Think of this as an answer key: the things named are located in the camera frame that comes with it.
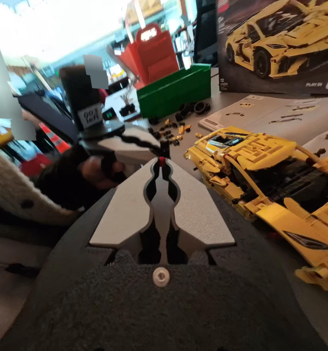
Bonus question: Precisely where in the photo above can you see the open instruction booklet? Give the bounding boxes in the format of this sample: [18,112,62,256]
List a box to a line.
[198,94,328,154]

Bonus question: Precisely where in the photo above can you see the scattered toy brick pieces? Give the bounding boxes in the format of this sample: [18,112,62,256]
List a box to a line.
[152,118,204,147]

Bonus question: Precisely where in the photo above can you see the black strap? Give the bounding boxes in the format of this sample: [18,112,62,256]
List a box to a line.
[119,103,137,117]

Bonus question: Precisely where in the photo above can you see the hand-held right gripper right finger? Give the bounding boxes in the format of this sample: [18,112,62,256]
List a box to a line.
[163,158,236,250]

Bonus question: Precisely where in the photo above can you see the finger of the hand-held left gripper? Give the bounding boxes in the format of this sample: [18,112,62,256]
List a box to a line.
[121,128,165,154]
[98,138,154,172]

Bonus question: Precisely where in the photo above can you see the yellow toy brick car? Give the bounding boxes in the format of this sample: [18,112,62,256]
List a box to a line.
[183,125,328,292]

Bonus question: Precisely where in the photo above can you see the black hooded device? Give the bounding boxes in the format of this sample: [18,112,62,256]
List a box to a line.
[194,0,219,67]

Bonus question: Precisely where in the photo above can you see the person's left forearm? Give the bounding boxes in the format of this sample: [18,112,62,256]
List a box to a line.
[36,145,115,210]

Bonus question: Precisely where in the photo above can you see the red plastic crate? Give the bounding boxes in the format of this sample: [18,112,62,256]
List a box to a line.
[19,153,53,176]

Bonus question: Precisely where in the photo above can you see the metal hinged board stand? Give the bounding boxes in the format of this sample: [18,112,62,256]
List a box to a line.
[106,45,140,91]

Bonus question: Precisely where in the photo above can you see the grey desk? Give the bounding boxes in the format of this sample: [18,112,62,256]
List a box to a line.
[104,66,328,351]

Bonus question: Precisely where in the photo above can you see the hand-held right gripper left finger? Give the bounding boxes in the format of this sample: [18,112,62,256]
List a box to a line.
[89,158,160,250]

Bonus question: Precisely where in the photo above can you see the person's left hand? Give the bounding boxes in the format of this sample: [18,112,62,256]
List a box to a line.
[80,154,126,190]

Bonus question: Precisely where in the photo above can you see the toy car set box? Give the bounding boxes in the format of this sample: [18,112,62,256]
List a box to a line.
[215,0,328,95]

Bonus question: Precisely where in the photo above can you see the black beam piece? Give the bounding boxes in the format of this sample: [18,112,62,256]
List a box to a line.
[160,139,171,160]

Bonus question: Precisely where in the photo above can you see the orange traffic cone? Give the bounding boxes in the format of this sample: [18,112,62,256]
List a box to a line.
[38,121,72,154]

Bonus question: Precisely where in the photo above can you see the green plastic bin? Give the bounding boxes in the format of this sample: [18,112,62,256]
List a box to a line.
[136,63,212,120]

